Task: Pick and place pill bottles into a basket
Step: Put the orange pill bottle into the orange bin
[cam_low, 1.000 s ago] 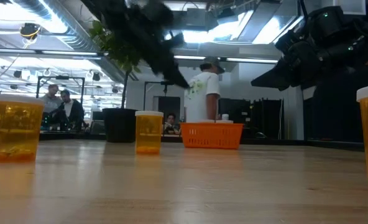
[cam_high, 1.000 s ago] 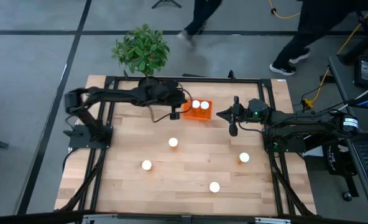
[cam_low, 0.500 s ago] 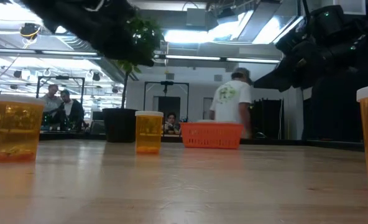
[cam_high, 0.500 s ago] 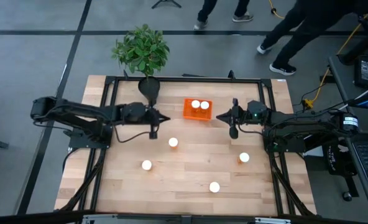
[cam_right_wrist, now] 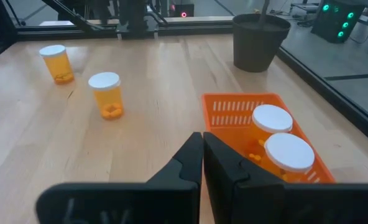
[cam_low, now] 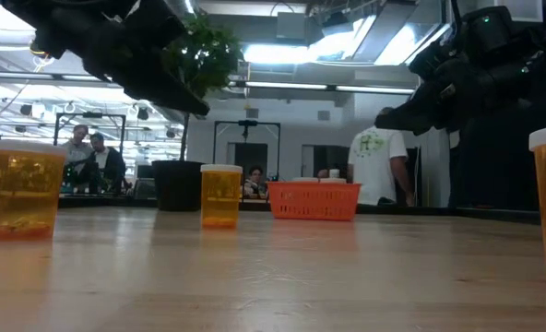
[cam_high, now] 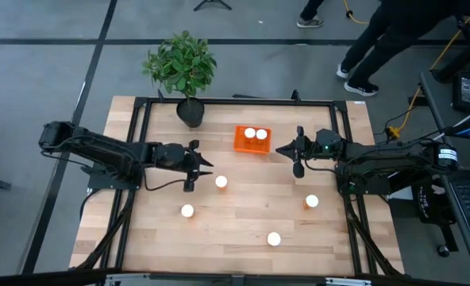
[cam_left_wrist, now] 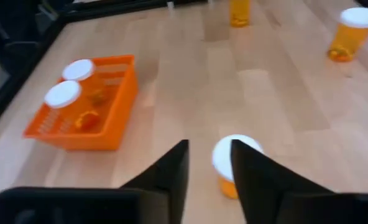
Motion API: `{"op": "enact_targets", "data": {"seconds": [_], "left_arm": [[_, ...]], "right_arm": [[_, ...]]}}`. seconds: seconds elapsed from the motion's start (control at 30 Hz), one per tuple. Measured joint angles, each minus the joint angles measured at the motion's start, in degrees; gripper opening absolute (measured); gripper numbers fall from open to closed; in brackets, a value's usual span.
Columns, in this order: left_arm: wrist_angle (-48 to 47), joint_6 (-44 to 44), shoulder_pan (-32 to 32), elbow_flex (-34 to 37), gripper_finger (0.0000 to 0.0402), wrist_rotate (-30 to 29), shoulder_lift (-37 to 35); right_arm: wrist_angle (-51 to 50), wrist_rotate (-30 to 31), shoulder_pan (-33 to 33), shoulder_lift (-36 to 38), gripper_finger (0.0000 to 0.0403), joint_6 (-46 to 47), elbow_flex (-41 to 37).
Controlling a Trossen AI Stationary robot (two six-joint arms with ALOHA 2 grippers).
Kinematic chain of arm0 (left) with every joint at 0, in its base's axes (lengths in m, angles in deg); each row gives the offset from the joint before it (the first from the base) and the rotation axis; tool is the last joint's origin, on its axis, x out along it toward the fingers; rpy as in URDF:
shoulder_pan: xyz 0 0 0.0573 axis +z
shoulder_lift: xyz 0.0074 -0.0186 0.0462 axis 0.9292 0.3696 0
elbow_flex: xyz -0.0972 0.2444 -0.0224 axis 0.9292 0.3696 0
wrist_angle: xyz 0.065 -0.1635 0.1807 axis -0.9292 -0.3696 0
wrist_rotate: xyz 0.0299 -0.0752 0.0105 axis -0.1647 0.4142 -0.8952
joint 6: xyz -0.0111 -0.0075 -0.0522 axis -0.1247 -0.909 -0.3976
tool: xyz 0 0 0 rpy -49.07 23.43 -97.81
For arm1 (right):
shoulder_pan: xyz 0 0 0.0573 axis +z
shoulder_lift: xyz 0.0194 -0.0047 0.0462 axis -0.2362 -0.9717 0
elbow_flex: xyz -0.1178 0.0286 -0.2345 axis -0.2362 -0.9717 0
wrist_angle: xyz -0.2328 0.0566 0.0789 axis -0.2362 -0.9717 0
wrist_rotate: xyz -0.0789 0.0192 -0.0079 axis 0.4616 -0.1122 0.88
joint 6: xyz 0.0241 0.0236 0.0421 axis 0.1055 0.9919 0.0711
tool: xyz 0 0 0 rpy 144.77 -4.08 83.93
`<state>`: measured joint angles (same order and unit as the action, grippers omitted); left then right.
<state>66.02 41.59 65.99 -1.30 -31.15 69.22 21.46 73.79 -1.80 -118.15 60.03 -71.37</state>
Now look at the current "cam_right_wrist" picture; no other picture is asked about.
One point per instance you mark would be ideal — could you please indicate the green plant in black pot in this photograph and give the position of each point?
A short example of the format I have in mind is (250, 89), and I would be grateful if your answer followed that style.
(258, 46)

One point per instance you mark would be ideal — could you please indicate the black computer with green lights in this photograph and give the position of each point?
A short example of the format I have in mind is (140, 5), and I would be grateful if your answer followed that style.
(336, 21)

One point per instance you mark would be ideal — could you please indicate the orange plastic basket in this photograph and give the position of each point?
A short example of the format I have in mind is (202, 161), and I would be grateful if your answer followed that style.
(230, 137)

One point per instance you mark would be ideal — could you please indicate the amber pill bottle white cap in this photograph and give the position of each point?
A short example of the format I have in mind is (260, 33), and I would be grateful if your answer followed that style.
(52, 50)
(271, 119)
(104, 81)
(289, 152)

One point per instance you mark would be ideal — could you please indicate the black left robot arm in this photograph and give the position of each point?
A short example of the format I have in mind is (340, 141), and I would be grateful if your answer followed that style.
(137, 15)

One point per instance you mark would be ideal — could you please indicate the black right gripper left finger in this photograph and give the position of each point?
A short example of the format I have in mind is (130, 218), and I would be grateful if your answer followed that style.
(125, 205)

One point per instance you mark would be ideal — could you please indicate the black box with red light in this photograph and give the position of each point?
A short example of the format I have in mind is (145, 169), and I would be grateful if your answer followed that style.
(184, 11)

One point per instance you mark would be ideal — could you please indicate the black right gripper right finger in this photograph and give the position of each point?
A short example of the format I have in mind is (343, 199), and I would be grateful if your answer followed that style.
(296, 205)

